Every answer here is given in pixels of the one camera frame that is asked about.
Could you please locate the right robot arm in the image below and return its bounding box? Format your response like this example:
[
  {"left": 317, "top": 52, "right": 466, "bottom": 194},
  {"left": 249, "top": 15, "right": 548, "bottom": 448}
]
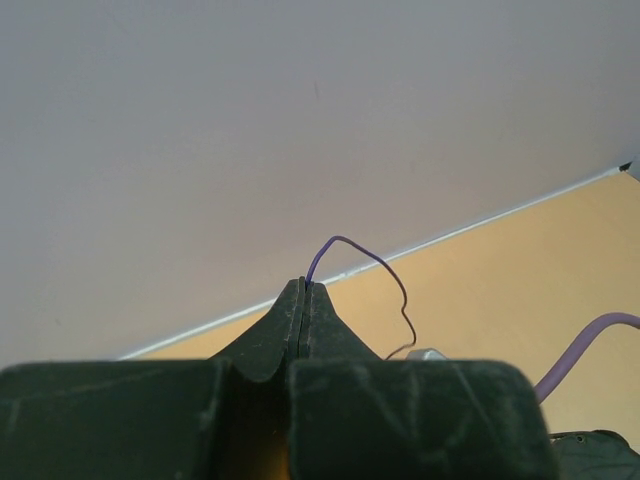
[{"left": 550, "top": 430, "right": 639, "bottom": 480}]

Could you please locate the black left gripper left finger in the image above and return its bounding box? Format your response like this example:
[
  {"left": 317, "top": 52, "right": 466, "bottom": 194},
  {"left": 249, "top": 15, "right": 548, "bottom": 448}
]
[{"left": 1, "top": 279, "right": 305, "bottom": 479}]

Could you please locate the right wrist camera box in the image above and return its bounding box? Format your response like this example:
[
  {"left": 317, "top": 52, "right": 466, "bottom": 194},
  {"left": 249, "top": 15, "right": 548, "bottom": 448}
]
[{"left": 406, "top": 348, "right": 447, "bottom": 361}]

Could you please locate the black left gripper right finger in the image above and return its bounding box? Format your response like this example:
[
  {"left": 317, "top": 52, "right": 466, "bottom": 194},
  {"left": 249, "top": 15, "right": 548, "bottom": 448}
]
[{"left": 287, "top": 284, "right": 558, "bottom": 479}]

